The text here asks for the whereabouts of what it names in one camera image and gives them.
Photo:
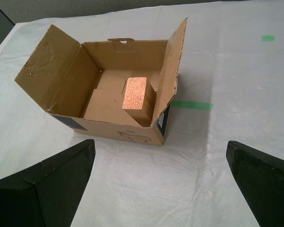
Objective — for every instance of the white plastic table cover sheet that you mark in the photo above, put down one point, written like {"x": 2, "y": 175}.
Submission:
{"x": 239, "y": 94}

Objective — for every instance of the long green tape strip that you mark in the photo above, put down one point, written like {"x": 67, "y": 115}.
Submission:
{"x": 194, "y": 104}

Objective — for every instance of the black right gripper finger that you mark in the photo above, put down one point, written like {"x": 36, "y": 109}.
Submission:
{"x": 38, "y": 196}
{"x": 269, "y": 189}

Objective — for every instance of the green tape piece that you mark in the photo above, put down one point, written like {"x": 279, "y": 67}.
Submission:
{"x": 268, "y": 38}

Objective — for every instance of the light wooden block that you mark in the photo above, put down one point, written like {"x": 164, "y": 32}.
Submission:
{"x": 135, "y": 93}

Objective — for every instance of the brown cardboard box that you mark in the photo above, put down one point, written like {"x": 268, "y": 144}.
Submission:
{"x": 61, "y": 82}

